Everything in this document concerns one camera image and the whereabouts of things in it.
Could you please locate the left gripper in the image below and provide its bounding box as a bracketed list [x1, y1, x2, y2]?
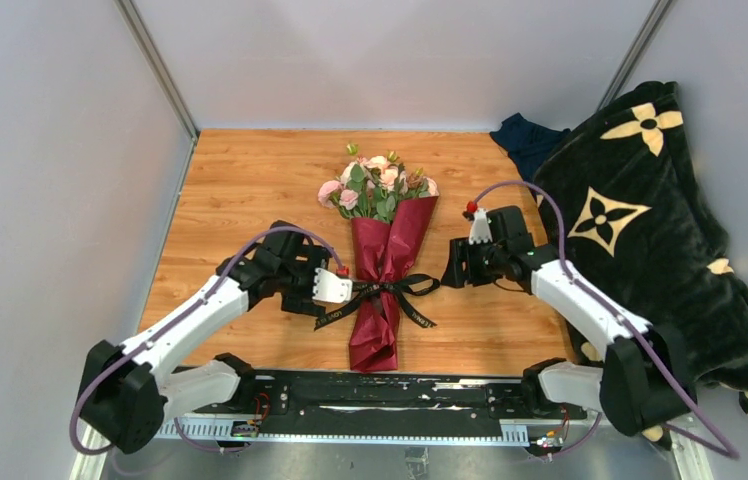
[278, 246, 333, 315]

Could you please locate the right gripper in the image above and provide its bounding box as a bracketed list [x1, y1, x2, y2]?
[441, 234, 509, 288]

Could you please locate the black strap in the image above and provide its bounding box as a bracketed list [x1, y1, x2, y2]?
[312, 273, 443, 333]

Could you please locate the dark red wrapping paper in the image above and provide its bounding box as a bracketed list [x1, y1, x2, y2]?
[348, 197, 439, 373]

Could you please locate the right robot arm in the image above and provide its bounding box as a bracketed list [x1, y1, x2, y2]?
[441, 205, 696, 436]

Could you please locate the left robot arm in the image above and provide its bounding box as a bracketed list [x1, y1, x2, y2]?
[69, 221, 351, 456]

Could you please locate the black blanket with cream flowers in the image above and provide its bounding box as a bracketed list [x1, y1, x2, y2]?
[533, 81, 748, 440]

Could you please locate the dark blue cloth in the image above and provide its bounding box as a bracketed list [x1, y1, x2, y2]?
[489, 113, 571, 183]

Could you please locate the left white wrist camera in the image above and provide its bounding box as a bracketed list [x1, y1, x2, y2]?
[312, 268, 354, 304]

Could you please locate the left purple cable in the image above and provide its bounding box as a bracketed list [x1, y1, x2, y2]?
[69, 225, 351, 458]

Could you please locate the purple cable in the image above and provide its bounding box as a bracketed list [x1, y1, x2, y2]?
[465, 180, 741, 462]
[69, 225, 351, 458]

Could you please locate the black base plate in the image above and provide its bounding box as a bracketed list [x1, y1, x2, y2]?
[198, 370, 588, 441]

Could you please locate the aluminium rail frame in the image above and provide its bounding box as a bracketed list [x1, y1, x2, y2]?
[69, 372, 713, 480]

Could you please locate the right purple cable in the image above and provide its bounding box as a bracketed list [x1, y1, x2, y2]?
[465, 180, 741, 462]

